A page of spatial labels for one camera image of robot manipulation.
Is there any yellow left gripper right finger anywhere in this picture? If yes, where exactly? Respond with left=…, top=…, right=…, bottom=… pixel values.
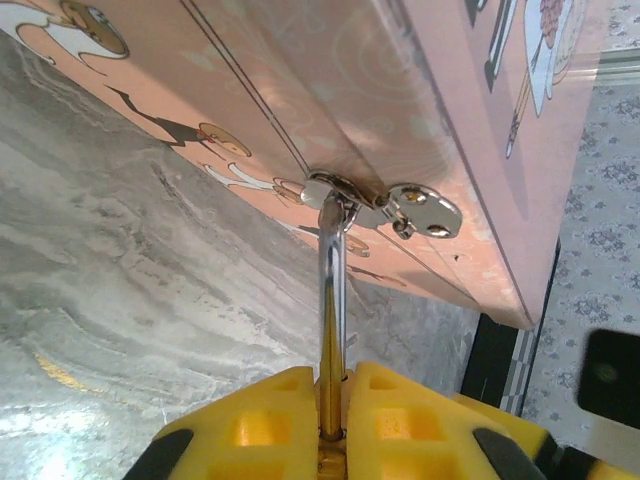
left=343, top=360, right=559, bottom=480

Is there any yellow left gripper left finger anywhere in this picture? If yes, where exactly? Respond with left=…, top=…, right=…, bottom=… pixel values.
left=132, top=365, right=322, bottom=480

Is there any silver box hasp latch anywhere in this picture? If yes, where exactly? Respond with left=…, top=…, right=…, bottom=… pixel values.
left=303, top=169, right=464, bottom=242

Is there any pink wedding couple tin box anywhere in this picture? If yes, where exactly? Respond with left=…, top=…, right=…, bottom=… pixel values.
left=0, top=0, right=620, bottom=332

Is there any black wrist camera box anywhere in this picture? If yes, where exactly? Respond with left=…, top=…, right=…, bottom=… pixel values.
left=574, top=328, right=640, bottom=419

